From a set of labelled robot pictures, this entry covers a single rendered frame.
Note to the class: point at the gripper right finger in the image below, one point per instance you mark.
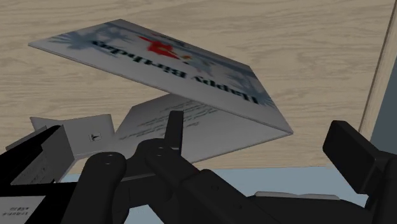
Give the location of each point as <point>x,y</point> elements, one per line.
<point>350,152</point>

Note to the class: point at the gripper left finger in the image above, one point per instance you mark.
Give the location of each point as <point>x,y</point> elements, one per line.
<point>173,186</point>

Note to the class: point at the white greeting card, red print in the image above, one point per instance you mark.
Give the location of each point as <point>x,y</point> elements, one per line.
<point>192,74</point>

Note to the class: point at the white and black box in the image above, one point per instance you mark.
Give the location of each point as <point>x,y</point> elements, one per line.
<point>55,145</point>

